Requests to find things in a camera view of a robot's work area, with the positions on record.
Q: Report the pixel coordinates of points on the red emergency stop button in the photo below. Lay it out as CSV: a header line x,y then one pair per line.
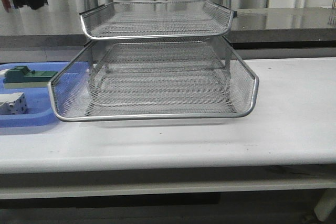
x,y
6,5

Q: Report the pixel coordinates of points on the grey stone counter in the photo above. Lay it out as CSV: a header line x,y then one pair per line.
x,y
251,29

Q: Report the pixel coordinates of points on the blue plastic tray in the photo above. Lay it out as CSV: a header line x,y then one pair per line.
x,y
39,111

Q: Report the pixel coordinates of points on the silver mesh tray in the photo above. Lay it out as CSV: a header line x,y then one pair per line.
x,y
146,79
156,19

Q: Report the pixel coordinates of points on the white circuit breaker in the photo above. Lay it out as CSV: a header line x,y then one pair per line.
x,y
13,103

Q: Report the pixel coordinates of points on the green and beige switch block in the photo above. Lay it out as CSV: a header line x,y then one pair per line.
x,y
22,77

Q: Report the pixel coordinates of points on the silver metal rack frame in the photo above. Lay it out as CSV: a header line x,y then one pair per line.
x,y
165,54

